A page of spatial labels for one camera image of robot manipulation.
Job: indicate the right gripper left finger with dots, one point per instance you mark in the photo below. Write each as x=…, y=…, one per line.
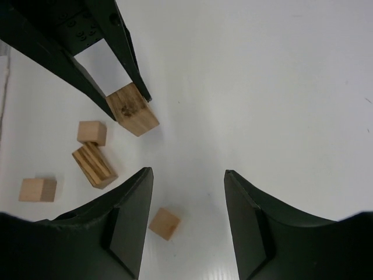
x=102, y=239

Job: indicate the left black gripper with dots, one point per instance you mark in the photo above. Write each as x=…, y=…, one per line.
x=32, y=27

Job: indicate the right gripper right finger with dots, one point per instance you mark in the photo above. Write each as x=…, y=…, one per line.
x=273, y=240

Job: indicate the long striped wood block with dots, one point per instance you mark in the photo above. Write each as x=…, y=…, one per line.
x=94, y=165

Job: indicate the long plain wood block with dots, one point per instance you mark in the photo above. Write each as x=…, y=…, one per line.
x=131, y=110

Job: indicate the small wood cube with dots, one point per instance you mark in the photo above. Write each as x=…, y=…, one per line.
x=92, y=131
x=37, y=190
x=164, y=223

